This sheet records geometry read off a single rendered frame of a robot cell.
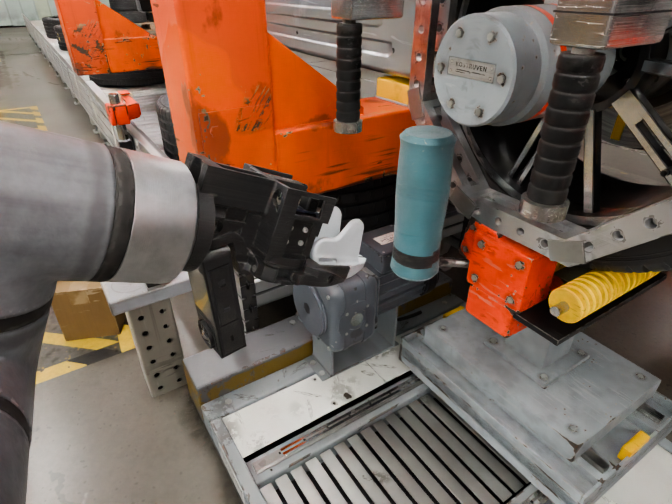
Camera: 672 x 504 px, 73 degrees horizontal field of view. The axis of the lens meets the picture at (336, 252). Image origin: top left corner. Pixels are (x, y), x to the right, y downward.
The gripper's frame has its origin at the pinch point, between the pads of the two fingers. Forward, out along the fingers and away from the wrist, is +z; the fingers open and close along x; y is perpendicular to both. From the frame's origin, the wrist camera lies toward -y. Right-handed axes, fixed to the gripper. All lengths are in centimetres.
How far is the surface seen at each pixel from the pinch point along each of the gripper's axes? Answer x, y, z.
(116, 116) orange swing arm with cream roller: 171, -12, 26
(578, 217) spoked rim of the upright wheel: -3.0, 12.8, 43.3
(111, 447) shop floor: 56, -73, 6
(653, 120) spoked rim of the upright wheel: -8.1, 28.2, 37.7
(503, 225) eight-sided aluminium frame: 5.0, 7.5, 37.1
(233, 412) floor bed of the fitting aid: 41, -56, 26
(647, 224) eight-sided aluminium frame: -14.8, 14.8, 32.3
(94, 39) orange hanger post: 241, 13, 29
